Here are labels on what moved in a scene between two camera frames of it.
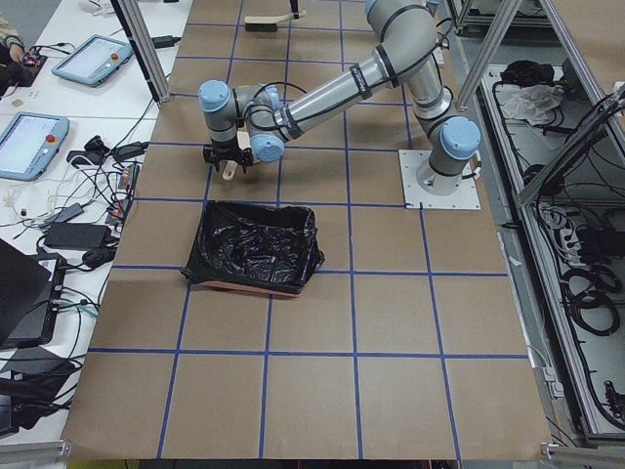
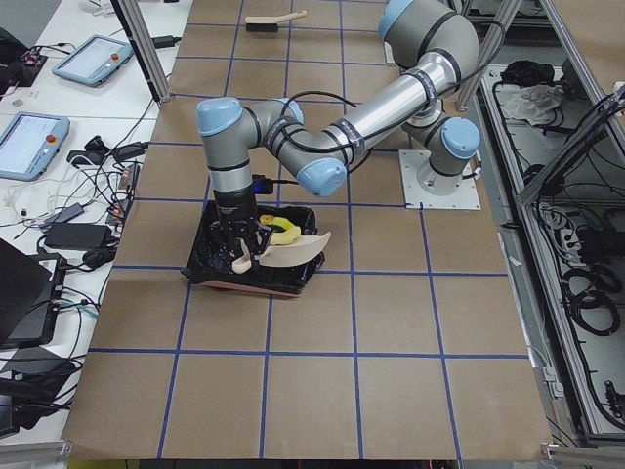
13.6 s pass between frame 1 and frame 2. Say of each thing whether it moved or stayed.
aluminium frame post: stayed
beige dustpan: moved
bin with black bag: stayed
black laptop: stayed
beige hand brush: stayed
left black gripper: moved
